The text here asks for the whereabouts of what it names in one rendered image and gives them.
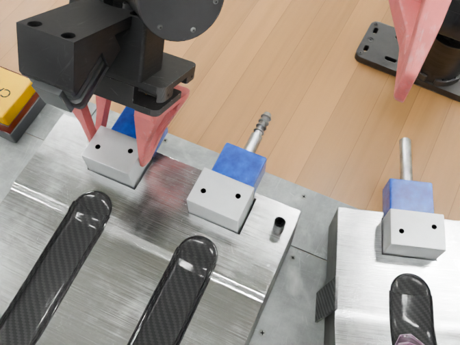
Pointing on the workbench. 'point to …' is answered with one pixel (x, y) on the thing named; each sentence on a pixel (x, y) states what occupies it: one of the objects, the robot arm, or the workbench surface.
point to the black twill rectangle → (326, 300)
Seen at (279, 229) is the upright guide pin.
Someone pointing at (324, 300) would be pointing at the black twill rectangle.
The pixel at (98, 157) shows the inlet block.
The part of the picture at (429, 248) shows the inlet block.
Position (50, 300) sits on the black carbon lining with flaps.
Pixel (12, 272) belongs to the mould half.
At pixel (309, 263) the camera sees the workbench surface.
